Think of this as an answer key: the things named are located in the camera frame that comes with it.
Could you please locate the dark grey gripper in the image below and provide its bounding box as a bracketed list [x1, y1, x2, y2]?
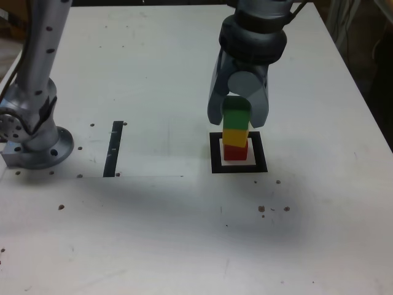
[206, 50, 271, 129]

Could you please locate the green cube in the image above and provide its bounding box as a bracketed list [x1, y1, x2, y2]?
[221, 96, 251, 132]

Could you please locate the yellow cube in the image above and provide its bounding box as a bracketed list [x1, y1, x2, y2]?
[222, 128, 250, 148]

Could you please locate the red cube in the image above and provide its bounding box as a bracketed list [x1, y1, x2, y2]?
[223, 144, 249, 162]

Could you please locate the black tape square outline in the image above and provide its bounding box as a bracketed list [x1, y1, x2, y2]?
[209, 131, 268, 175]

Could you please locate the black tape strip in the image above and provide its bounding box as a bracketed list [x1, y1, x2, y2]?
[103, 120, 124, 178]

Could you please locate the black cable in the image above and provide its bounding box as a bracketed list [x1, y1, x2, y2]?
[287, 1, 308, 24]

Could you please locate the white metal frame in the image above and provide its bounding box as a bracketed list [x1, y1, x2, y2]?
[327, 0, 363, 52]

